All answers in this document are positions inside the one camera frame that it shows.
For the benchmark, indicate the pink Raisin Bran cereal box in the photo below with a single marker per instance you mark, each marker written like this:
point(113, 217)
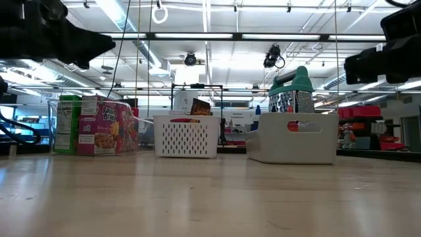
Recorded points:
point(105, 131)

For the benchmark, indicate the clear plastic tray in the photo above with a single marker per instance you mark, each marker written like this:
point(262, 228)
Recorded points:
point(146, 138)

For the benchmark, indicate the grey door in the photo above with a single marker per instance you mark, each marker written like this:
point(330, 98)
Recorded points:
point(412, 135)

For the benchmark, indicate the black metal rack frame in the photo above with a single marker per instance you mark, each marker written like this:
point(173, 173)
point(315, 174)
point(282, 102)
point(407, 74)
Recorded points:
point(197, 86)

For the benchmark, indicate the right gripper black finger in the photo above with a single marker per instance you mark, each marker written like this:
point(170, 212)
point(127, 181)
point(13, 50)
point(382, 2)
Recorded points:
point(365, 67)

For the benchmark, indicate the grey plastic bin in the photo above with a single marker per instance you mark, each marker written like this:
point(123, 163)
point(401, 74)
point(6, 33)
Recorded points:
point(279, 148)

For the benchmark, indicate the silver ceiling duct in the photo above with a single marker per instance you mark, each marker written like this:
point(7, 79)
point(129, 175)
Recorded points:
point(144, 52)
point(335, 81)

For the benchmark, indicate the red-lid spice jar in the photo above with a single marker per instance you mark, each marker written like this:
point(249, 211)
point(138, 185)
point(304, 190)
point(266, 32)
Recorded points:
point(184, 120)

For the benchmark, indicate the red machine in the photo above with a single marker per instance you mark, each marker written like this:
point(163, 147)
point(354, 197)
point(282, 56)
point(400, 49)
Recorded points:
point(391, 145)

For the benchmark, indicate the black overhead light beam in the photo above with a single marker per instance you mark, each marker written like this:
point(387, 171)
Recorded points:
point(238, 37)

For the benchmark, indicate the black overhead camera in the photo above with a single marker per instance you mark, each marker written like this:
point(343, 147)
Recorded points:
point(190, 60)

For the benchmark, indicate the white sign board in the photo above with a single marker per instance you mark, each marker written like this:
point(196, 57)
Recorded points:
point(238, 116)

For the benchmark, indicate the red storage bin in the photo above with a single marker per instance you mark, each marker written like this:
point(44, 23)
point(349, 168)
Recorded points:
point(360, 111)

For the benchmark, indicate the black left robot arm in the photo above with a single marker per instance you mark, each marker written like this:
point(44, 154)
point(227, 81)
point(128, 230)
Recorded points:
point(2, 86)

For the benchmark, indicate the green mini cereal box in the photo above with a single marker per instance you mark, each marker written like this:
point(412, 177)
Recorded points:
point(65, 125)

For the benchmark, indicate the white bucket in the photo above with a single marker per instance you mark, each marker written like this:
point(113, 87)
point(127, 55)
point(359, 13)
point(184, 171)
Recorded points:
point(184, 100)

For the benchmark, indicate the black upright stand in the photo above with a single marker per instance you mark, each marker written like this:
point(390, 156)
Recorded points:
point(223, 131)

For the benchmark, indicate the white perforated plastic basket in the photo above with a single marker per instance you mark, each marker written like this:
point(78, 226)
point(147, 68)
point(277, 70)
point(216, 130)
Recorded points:
point(215, 138)

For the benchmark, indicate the blue-tipped squeeze bottle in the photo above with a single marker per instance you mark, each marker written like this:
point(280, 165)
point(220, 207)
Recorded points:
point(258, 110)

